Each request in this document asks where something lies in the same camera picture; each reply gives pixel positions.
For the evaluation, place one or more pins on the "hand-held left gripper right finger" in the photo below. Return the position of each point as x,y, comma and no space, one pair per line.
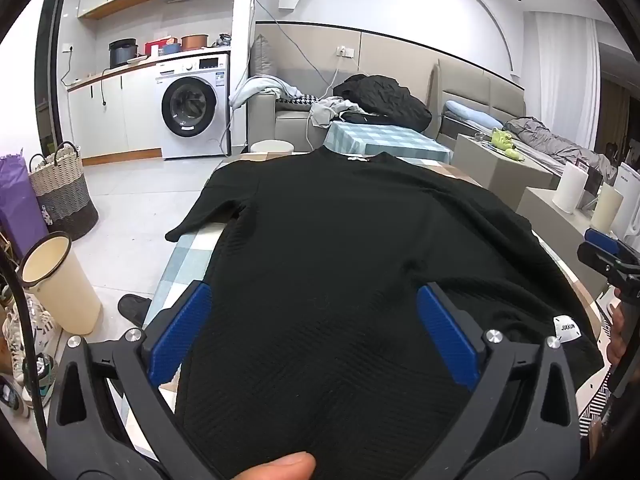
447,340

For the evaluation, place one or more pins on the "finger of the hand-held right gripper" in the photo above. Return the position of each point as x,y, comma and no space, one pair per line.
602,240
597,259

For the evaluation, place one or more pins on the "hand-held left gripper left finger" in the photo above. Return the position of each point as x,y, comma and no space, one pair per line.
180,332

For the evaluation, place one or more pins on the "black knit sweater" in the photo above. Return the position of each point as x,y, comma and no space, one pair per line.
325,235

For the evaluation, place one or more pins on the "pale grey clothes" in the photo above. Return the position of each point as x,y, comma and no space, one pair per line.
330,110

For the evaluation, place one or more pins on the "person's right hand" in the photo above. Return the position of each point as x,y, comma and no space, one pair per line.
619,335

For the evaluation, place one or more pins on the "person's left hand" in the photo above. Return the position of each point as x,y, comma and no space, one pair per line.
272,467

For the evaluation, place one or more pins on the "cream cylinder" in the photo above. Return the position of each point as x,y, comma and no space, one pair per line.
607,207

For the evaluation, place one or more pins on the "long grey cabinet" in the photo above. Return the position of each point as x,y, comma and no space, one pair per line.
555,225

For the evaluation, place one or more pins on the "black slipper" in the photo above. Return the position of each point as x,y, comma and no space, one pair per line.
134,310

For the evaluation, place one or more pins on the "white air purifier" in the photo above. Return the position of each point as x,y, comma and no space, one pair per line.
629,195

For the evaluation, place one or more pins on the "black box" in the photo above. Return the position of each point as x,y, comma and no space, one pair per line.
595,180

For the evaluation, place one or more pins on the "white paper towel roll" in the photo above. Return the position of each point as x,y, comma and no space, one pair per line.
571,187

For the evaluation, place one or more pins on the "brown blue checked tablecloth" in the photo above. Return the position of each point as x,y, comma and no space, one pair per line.
190,255

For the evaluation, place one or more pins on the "grey quilt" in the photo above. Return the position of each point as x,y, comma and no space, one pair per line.
555,142

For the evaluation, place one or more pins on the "small grey cabinet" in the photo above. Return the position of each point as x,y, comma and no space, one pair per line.
500,175

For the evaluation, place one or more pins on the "cream waste bin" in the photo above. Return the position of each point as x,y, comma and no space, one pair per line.
62,290

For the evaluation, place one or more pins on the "zigzag patterned cloth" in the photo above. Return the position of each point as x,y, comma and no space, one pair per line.
597,410

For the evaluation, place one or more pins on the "green plush toy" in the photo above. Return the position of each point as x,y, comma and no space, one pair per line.
505,142

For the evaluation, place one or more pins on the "grey green sneaker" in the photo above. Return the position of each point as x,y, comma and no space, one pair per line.
42,377

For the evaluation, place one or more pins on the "white curtain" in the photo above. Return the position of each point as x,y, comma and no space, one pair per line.
565,75

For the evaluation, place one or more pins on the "woven laundry basket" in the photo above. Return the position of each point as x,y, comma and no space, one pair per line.
65,195

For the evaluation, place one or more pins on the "light blue pillow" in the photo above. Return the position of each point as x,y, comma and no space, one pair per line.
472,112

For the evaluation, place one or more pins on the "beige upholstered bed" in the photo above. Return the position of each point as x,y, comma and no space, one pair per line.
470,90

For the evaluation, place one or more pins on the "purple bag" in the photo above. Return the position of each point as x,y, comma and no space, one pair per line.
17,205

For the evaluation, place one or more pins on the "white round stool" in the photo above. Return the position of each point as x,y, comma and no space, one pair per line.
271,146

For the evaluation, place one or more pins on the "white washing machine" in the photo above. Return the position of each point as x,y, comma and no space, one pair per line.
195,110

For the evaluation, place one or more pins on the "white kitchen base cabinet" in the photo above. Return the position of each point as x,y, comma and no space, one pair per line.
130,110

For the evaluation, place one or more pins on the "beige sofa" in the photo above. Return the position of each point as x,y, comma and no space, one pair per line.
290,130

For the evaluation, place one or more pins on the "black padded jacket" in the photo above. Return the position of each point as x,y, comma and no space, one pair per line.
385,100

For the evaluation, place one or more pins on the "light blue blanket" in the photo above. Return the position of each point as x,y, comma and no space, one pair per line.
260,87

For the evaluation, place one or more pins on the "houndstooth pillow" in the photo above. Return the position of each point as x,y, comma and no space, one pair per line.
297,101

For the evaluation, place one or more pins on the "black cooking pot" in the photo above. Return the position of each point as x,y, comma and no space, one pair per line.
122,54

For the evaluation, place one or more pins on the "red box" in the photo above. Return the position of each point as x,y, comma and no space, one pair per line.
157,47

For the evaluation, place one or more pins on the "grey cushion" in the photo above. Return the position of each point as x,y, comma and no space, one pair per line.
261,57

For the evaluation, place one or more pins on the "copper coloured pot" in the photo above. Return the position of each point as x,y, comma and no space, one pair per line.
195,42

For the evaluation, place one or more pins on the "white wall socket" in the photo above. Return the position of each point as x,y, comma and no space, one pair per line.
345,51

